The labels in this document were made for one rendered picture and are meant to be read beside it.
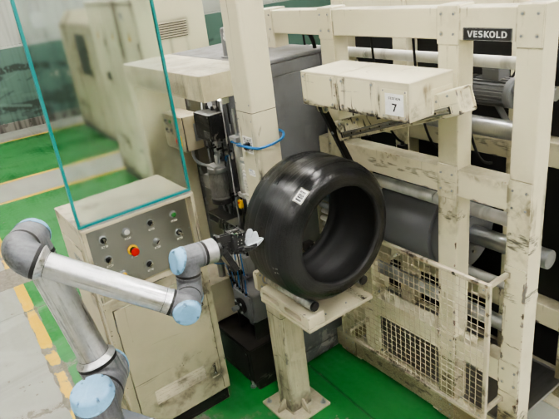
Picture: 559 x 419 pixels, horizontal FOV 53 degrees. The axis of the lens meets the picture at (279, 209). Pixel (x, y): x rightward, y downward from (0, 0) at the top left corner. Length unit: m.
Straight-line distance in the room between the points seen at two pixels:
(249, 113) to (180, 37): 3.46
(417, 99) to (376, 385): 1.79
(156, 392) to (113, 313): 0.54
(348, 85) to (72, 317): 1.33
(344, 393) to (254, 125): 1.64
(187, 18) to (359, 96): 3.77
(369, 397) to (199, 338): 0.99
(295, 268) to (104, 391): 0.80
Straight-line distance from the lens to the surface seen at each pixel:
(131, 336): 2.82
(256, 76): 2.34
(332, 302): 2.54
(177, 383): 3.09
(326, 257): 2.60
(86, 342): 2.16
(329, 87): 2.32
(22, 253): 1.90
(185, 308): 1.88
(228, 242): 2.05
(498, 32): 2.16
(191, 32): 5.81
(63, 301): 2.09
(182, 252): 1.96
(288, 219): 2.07
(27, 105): 11.23
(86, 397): 2.08
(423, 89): 2.09
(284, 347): 2.89
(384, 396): 3.25
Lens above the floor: 2.22
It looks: 24 degrees down
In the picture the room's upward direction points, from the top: 7 degrees counter-clockwise
